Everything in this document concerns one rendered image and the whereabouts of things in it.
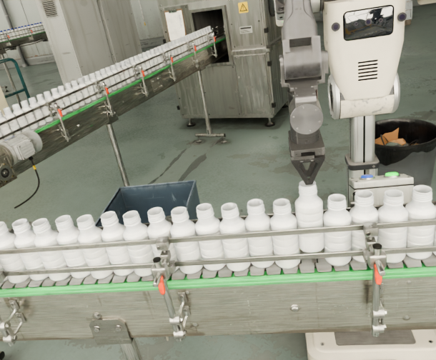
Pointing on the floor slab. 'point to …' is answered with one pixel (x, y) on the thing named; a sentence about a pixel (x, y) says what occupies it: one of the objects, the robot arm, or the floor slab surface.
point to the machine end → (233, 60)
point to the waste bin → (396, 161)
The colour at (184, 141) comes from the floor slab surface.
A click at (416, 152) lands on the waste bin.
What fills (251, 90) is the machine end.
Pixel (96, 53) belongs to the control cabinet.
